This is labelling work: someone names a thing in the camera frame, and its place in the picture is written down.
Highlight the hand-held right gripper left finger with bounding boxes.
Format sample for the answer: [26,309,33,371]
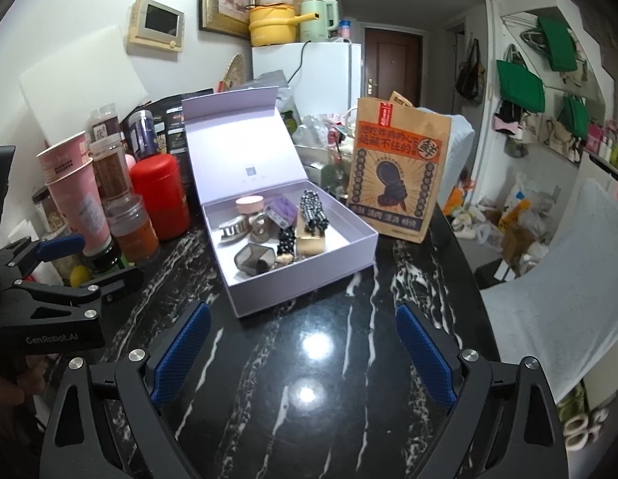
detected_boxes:
[39,302,212,479]

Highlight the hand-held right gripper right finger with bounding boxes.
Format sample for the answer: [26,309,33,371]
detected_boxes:
[395,302,569,479]

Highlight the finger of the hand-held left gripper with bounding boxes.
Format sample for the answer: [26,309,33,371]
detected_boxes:
[12,266,145,321]
[0,234,86,280]

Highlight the white translucent hair claw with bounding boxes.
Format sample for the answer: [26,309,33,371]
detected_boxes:
[219,214,257,245]

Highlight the gold rectangular case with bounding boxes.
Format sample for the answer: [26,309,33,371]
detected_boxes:
[295,220,327,256]

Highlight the purple hair clip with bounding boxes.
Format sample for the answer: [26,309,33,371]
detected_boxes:
[265,197,298,225]

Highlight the lavender gift box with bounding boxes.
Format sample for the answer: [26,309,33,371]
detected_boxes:
[181,86,380,319]

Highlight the black white checkered scrunchie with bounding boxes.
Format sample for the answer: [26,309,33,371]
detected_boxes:
[299,190,330,235]

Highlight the person's left hand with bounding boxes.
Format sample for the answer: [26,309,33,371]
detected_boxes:
[0,354,47,410]

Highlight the small jar of nuts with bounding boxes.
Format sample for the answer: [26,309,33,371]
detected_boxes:
[32,186,65,234]

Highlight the pink paper cup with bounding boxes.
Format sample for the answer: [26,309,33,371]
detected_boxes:
[36,131,93,183]
[46,160,111,256]

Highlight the glass jar with orange contents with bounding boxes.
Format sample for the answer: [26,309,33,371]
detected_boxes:
[106,194,161,266]

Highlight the tall brown spice jar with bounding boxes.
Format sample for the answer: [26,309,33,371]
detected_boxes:
[89,140,133,200]

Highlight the red canister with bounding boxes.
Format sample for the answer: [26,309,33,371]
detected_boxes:
[129,154,191,241]

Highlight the black box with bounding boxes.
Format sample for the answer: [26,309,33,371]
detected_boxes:
[475,258,517,287]

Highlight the chair with light blue cover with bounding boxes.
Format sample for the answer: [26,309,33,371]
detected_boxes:
[436,115,475,205]
[479,177,618,405]

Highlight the white shoes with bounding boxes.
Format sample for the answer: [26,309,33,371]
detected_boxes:
[449,210,482,240]

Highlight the purple tumbler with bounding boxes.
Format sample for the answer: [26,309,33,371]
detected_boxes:
[128,109,158,160]

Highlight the brown cardboard box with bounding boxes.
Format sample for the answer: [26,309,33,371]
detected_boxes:
[501,222,537,265]

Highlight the green slippers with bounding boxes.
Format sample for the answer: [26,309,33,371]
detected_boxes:
[558,382,586,420]

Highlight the orange plastic bag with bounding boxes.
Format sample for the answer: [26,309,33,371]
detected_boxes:
[443,180,472,215]

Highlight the black printed boxes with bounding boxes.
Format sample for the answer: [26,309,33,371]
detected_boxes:
[121,89,215,170]

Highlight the white cutting board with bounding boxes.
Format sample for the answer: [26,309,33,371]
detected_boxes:
[18,25,150,148]

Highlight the beige slippers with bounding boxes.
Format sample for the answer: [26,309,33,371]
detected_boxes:
[563,404,612,452]

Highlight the printed brown paper bag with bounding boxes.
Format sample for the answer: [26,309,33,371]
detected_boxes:
[345,91,453,245]

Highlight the white plastic bag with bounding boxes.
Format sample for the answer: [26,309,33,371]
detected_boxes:
[503,174,562,233]

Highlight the green carton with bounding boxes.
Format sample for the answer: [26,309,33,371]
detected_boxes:
[309,160,340,190]

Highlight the crumpled clear plastic bags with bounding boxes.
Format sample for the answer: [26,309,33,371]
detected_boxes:
[279,87,350,160]

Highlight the pink black handbag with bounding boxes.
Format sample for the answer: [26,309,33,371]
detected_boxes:
[493,101,527,135]

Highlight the grey plastic bag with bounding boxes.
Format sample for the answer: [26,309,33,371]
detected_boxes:
[246,71,290,91]

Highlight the white cabinet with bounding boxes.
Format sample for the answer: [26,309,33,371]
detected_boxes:
[578,152,618,195]

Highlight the beige tote bag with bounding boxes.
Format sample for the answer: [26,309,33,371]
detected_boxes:
[541,115,574,153]

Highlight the row of cosmetic bottles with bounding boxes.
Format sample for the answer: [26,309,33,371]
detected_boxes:
[583,120,618,170]

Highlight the green tote bag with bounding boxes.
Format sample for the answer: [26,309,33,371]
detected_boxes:
[496,45,546,114]

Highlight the brown door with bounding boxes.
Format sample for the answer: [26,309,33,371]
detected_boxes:
[364,26,423,108]

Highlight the yellow pot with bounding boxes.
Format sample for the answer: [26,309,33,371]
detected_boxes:
[248,4,317,47]

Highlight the white refrigerator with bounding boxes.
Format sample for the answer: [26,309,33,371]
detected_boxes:
[252,41,363,115]

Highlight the green electric kettle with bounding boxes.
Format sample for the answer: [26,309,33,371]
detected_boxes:
[300,0,340,43]

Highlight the woven wall fan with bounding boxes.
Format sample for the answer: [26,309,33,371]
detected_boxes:
[221,53,246,91]

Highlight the beige wall intercom panel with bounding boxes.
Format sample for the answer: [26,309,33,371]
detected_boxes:
[126,0,186,57]

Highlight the black kettle cable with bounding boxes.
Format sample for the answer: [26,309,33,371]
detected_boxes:
[287,41,310,85]

